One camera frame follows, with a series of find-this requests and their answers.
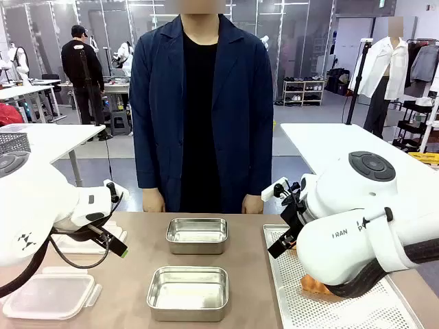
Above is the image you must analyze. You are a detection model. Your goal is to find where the grey mesh basket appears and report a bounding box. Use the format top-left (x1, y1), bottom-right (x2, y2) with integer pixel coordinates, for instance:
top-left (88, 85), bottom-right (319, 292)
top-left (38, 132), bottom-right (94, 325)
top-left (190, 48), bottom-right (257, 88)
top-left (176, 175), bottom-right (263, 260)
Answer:
top-left (0, 132), bottom-right (32, 156)

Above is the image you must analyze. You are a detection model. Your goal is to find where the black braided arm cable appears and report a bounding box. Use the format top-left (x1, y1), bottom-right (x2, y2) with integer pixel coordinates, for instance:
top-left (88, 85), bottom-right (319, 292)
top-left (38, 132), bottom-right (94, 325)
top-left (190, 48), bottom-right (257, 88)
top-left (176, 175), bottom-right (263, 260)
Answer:
top-left (0, 238), bottom-right (52, 300)
top-left (328, 236), bottom-right (439, 300)

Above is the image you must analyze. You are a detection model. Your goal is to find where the white table with grey leg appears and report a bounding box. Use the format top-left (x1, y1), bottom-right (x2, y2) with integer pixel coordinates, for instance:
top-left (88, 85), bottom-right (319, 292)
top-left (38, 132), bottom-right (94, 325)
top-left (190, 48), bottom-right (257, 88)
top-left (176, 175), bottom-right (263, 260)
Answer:
top-left (0, 123), bottom-right (106, 188)

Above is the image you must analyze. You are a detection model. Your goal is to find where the white shoe rack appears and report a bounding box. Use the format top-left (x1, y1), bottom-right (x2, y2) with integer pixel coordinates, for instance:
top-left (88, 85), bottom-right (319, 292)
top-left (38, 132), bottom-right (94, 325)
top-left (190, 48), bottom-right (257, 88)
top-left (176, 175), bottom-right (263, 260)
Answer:
top-left (282, 77), bottom-right (327, 108)

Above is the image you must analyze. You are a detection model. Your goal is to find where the person's right hand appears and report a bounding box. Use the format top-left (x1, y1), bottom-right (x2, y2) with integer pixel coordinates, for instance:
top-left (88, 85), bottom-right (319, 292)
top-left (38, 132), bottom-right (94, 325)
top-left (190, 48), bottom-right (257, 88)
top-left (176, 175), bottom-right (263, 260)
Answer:
top-left (141, 188), bottom-right (167, 213)

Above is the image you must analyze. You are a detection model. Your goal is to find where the person's left hand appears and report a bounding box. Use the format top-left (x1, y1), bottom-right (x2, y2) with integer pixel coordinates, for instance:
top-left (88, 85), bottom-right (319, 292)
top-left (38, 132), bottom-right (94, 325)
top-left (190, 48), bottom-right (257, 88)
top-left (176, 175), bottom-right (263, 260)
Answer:
top-left (241, 195), bottom-right (265, 215)

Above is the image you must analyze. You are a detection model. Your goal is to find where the large white table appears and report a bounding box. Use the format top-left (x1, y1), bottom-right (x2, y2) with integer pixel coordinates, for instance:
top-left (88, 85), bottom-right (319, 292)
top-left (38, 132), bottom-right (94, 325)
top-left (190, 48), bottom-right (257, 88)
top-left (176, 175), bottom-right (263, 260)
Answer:
top-left (280, 122), bottom-right (439, 181)

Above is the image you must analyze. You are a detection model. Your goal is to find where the person in navy jacket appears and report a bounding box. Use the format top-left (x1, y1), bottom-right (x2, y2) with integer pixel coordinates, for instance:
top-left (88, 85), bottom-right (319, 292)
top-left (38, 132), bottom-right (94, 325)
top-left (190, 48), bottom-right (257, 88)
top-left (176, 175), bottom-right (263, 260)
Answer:
top-left (129, 0), bottom-right (275, 215)

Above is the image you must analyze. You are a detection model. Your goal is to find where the clear plastic box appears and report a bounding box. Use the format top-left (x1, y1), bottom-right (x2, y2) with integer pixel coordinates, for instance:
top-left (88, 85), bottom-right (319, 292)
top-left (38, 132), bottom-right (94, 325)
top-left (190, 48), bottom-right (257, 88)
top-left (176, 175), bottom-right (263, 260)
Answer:
top-left (0, 123), bottom-right (29, 134)

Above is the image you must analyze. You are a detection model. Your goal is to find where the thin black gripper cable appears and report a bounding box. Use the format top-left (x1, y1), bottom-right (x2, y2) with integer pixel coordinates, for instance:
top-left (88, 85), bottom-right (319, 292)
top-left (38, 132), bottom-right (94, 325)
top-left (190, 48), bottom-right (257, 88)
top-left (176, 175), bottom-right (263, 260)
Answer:
top-left (49, 235), bottom-right (111, 270)

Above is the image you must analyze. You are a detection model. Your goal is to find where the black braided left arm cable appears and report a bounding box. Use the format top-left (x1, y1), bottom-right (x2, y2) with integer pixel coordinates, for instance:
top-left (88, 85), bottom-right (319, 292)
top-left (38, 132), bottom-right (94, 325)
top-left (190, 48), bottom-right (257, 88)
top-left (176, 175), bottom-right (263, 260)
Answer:
top-left (0, 238), bottom-right (52, 300)

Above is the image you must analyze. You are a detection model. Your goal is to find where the man in black clothes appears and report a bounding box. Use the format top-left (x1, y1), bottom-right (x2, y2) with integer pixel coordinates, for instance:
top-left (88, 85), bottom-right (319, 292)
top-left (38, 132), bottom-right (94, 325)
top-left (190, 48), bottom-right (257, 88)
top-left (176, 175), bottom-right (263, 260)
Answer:
top-left (60, 24), bottom-right (106, 142)

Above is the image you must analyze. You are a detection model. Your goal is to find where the black bags pile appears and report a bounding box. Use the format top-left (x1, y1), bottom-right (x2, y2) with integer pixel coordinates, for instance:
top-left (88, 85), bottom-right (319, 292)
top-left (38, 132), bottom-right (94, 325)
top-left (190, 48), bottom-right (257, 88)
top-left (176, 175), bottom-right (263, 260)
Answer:
top-left (327, 67), bottom-right (351, 97)

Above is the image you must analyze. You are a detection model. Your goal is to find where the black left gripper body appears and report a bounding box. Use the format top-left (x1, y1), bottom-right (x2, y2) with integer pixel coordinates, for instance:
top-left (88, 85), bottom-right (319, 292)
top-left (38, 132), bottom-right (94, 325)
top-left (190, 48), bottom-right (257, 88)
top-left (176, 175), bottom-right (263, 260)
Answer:
top-left (54, 222), bottom-right (110, 247)

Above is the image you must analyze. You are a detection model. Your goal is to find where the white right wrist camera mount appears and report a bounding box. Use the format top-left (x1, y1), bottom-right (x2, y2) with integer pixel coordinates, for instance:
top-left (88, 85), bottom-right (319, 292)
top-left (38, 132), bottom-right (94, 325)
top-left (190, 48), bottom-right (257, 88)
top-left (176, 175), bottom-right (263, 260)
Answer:
top-left (261, 177), bottom-right (291, 204)

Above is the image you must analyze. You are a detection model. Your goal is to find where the clothes rack with garments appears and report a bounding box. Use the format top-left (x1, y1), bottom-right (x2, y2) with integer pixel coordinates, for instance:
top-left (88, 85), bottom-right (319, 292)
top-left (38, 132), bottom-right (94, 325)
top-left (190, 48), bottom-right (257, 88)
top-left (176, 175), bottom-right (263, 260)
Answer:
top-left (404, 38), bottom-right (439, 99)

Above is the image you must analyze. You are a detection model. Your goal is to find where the grey background workbench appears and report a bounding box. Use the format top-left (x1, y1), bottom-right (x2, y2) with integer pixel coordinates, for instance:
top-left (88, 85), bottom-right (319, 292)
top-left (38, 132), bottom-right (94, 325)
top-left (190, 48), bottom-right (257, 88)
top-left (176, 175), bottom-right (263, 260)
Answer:
top-left (57, 80), bottom-right (133, 125)

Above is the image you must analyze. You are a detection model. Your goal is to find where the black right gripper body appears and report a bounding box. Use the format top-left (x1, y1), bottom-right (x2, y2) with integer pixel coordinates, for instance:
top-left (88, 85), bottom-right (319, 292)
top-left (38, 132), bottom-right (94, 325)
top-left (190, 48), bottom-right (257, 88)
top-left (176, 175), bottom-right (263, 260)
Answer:
top-left (279, 195), bottom-right (309, 237)

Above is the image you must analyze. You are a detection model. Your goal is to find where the black camera tripod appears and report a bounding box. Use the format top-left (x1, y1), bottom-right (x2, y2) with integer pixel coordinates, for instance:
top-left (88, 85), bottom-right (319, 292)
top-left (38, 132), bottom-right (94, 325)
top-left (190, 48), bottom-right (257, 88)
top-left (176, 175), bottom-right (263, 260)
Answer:
top-left (78, 47), bottom-right (115, 142)

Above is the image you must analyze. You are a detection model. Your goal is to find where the black tripod pole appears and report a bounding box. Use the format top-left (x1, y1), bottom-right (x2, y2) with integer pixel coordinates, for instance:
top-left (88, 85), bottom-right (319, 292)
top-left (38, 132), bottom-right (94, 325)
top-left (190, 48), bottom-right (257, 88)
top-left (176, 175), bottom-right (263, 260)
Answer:
top-left (345, 38), bottom-right (374, 126)

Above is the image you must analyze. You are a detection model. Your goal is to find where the perforated metal baking tray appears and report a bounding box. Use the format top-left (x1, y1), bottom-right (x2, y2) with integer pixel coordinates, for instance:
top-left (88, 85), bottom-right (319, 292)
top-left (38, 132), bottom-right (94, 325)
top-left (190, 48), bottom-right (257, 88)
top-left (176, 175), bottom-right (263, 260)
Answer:
top-left (263, 223), bottom-right (425, 329)

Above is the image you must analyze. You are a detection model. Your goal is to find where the grey step stool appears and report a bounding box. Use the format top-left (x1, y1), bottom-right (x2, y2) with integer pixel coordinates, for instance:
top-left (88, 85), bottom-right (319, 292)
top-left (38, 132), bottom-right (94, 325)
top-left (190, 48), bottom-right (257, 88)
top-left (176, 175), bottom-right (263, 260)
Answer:
top-left (110, 110), bottom-right (133, 136)

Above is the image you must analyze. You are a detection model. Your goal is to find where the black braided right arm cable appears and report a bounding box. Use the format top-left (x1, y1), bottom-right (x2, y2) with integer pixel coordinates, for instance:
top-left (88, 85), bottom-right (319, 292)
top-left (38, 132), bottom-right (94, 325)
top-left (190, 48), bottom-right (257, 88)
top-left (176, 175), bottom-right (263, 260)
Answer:
top-left (328, 236), bottom-right (439, 300)

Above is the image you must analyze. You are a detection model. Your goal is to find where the white background desk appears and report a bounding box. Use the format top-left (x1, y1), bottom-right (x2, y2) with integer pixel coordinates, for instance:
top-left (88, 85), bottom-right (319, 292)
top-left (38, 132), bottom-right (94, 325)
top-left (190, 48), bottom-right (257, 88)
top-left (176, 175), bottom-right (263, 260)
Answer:
top-left (0, 79), bottom-right (68, 124)

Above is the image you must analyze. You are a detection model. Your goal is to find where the steel rectangular container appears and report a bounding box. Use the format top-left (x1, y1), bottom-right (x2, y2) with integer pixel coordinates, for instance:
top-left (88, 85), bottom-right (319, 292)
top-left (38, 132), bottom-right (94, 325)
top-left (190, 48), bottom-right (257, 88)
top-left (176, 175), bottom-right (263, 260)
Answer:
top-left (146, 266), bottom-right (230, 323)
top-left (165, 217), bottom-right (228, 256)

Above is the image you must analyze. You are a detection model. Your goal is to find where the red fabric item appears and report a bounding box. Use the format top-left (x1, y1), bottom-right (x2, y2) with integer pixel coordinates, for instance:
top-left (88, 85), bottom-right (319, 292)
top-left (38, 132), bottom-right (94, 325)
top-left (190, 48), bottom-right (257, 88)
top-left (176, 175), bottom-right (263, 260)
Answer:
top-left (0, 101), bottom-right (25, 127)

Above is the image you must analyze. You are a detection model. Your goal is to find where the mannequin with white shirt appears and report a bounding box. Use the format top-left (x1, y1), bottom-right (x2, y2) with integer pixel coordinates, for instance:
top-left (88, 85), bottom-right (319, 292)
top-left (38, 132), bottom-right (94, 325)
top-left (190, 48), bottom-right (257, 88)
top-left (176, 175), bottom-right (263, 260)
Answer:
top-left (348, 16), bottom-right (410, 140)

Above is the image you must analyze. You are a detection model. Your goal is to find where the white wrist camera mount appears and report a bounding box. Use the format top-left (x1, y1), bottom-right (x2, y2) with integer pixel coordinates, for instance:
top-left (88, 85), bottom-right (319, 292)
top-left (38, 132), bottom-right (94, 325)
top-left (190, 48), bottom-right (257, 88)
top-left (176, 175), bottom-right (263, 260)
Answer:
top-left (102, 178), bottom-right (131, 204)
top-left (261, 177), bottom-right (291, 204)

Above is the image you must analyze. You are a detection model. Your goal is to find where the black utility cart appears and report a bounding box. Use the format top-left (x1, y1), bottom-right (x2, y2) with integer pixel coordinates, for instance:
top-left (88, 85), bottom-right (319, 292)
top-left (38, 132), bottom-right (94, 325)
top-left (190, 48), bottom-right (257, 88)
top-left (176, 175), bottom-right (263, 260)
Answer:
top-left (392, 97), bottom-right (439, 154)

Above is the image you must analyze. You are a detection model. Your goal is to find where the yellow plastic crate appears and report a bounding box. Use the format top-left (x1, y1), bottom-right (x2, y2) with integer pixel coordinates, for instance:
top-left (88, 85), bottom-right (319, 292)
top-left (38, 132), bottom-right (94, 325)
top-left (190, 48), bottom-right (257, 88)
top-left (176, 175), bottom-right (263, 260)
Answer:
top-left (407, 151), bottom-right (439, 170)

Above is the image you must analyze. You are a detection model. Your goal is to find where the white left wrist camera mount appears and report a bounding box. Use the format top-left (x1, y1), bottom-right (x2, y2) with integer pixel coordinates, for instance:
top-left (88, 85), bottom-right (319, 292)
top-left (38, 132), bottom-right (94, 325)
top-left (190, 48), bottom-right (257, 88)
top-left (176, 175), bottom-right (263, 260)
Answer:
top-left (102, 178), bottom-right (131, 204)

